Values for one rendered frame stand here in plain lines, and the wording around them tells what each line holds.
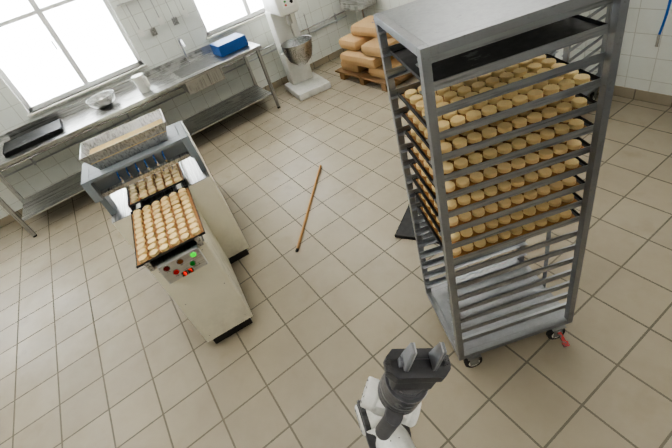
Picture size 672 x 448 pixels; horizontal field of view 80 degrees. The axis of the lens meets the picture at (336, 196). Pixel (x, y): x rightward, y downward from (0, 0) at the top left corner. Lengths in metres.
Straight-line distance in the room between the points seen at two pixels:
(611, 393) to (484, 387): 0.58
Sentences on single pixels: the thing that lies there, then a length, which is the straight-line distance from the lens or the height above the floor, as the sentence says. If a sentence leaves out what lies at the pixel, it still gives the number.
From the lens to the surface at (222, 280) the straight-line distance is 2.67.
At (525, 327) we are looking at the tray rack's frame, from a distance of 2.50.
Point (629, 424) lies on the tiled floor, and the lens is 2.52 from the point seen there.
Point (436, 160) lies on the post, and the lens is 1.41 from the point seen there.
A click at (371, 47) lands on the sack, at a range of 5.33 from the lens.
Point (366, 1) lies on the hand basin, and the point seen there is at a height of 0.78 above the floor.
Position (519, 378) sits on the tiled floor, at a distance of 2.52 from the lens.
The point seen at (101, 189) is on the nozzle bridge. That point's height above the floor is 1.06.
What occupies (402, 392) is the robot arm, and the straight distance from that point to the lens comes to 0.86.
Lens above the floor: 2.24
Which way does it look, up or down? 37 degrees down
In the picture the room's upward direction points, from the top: 18 degrees counter-clockwise
